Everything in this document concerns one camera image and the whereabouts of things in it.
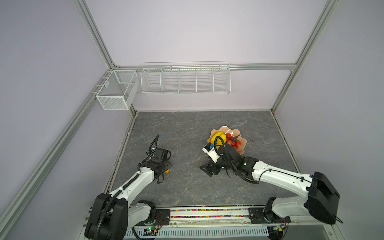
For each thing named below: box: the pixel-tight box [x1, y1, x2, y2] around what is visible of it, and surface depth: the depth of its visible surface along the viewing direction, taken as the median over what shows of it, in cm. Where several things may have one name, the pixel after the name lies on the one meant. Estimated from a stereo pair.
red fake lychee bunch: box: [225, 133, 242, 150], surface depth 96 cm
